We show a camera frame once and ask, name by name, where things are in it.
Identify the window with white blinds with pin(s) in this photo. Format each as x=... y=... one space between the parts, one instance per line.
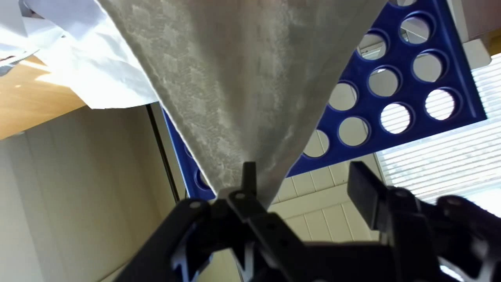
x=459 y=157

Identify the blue connect four frame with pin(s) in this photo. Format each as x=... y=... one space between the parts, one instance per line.
x=369 y=107

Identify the white crumpled cloth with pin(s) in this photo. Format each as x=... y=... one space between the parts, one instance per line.
x=94 y=63

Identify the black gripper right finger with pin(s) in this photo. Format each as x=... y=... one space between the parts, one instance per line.
x=368 y=196

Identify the white waffle towel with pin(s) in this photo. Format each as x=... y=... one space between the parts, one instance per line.
x=235 y=79

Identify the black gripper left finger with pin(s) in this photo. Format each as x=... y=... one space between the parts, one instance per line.
x=249 y=180

